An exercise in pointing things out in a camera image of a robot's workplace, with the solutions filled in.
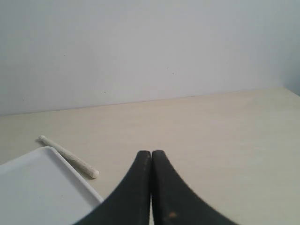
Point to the white drumstick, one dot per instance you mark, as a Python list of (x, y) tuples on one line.
[(72, 158)]

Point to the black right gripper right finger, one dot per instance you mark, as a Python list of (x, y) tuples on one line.
[(174, 202)]

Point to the white plastic tray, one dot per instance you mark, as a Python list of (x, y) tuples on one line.
[(42, 188)]

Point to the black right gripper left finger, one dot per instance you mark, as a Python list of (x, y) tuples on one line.
[(129, 203)]

